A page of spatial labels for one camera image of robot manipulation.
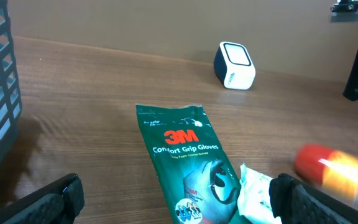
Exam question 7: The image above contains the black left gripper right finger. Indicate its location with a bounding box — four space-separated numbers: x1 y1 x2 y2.
268 173 358 224

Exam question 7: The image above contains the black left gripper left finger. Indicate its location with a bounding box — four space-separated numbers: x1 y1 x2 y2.
0 173 85 224

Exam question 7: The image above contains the white teal wet wipes pack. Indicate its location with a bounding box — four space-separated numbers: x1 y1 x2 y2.
237 163 282 224

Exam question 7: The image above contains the red sauce bottle green cap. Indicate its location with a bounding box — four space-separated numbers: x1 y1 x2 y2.
294 144 358 210

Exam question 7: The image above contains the green 3M gloves packet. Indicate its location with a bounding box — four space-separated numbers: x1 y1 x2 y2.
136 105 248 224

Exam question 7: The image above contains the white barcode scanner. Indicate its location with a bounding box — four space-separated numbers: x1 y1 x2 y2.
213 41 256 90

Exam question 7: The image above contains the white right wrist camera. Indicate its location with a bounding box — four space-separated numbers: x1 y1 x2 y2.
330 0 358 22

